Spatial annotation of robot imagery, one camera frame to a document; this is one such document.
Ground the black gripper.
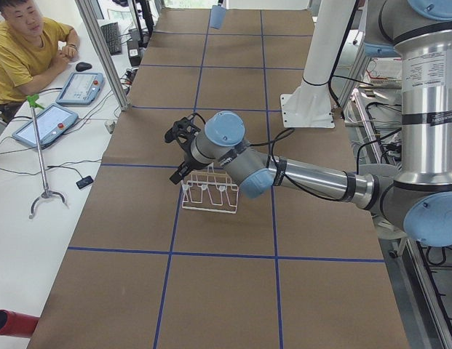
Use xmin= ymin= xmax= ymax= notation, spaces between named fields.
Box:
xmin=170 ymin=136 xmax=204 ymax=184

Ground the light blue plastic cup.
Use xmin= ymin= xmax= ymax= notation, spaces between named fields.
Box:
xmin=210 ymin=4 xmax=226 ymax=29

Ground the small black device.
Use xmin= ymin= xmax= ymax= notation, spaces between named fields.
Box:
xmin=76 ymin=176 xmax=94 ymax=190

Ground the teach pendant with red button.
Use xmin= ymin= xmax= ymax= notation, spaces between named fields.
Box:
xmin=55 ymin=72 xmax=104 ymax=105

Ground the black computer mouse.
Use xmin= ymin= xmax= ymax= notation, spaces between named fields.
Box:
xmin=75 ymin=62 xmax=92 ymax=72

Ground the black keyboard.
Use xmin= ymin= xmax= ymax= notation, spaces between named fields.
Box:
xmin=100 ymin=22 xmax=122 ymax=55

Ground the person in yellow shirt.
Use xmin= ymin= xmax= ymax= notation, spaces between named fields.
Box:
xmin=0 ymin=1 xmax=80 ymax=123

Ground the red cylinder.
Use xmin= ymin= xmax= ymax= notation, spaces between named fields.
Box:
xmin=0 ymin=310 xmax=39 ymax=338

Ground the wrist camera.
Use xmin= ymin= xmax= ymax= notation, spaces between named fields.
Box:
xmin=164 ymin=116 xmax=199 ymax=145

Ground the white wire cup holder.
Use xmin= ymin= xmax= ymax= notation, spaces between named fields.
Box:
xmin=181 ymin=164 xmax=239 ymax=214

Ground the aluminium frame post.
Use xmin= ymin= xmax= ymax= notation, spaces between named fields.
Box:
xmin=75 ymin=0 xmax=130 ymax=111

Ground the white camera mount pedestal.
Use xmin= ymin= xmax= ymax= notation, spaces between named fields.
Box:
xmin=281 ymin=0 xmax=357 ymax=129

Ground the green handled reacher grabber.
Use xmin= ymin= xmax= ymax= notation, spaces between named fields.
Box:
xmin=27 ymin=94 xmax=68 ymax=220

